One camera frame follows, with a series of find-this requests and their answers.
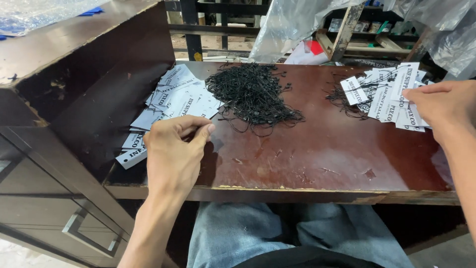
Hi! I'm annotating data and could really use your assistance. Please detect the person's blue jeans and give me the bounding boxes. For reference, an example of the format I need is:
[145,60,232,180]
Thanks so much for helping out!
[186,202,416,268]

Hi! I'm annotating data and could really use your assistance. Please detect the blue plastic piece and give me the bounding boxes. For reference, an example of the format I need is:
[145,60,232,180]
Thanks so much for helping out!
[79,6,105,17]

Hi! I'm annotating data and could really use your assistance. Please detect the heap of black string loops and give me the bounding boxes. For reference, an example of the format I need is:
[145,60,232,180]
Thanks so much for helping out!
[205,62,306,137]

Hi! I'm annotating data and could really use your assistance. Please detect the crumpled clear plastic sheet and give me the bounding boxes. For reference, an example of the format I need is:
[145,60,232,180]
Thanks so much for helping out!
[383,0,476,81]

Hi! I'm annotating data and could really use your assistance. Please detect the worn wooden rack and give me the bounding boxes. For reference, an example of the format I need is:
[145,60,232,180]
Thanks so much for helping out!
[315,0,434,63]

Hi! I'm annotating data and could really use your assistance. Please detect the black metal frame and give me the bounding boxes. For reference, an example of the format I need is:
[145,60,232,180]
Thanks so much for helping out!
[165,0,270,62]

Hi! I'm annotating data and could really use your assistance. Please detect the person's right hand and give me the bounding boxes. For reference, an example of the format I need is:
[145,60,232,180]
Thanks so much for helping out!
[402,80,476,146]

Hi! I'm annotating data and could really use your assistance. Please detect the metal drawer handle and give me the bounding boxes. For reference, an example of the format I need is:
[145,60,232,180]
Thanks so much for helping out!
[62,206,124,258]

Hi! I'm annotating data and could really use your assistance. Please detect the pile of strung white tags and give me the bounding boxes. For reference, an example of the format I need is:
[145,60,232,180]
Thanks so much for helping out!
[325,62,435,133]

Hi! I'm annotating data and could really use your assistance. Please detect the person's left hand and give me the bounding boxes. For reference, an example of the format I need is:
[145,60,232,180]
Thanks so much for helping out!
[143,115,216,198]

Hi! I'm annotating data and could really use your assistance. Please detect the large clear plastic bag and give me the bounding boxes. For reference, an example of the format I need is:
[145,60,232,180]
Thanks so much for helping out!
[248,0,367,64]

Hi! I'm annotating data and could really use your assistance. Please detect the clear bubble wrap sheet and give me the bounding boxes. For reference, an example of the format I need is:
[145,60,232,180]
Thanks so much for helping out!
[0,0,110,38]

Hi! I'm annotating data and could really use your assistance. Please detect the white and red packet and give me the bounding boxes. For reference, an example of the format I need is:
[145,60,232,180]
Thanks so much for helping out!
[284,39,330,66]

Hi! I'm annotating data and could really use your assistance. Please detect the pile of plain white tags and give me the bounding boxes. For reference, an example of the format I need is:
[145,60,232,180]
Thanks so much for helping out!
[115,63,224,170]

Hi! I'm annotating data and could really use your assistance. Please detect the dark wooden drawer cabinet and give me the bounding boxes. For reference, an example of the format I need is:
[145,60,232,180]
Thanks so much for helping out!
[0,0,176,268]

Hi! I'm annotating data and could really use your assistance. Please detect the person's black shirt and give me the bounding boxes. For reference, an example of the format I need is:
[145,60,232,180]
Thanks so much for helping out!
[232,246,384,268]

